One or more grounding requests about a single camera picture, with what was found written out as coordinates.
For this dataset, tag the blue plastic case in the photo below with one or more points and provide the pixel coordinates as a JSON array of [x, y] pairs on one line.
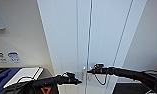
[[1, 80]]

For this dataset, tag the white flat board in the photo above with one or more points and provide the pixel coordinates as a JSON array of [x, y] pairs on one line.
[[24, 72]]

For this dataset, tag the orange folding stand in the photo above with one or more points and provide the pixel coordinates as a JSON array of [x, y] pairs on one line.
[[46, 90]]

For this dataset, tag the wall socket with blue label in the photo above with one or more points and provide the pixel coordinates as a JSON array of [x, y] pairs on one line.
[[14, 57]]

